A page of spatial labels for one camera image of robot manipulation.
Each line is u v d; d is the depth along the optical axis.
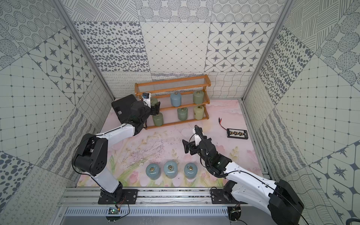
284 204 0.40
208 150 0.57
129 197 0.74
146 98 0.78
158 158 0.88
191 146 0.72
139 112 0.70
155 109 0.84
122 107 1.08
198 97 0.93
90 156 0.47
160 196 0.76
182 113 1.03
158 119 0.97
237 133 0.98
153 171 0.75
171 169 0.75
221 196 0.75
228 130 1.01
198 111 1.02
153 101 0.87
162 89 0.86
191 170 0.76
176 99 0.91
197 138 0.70
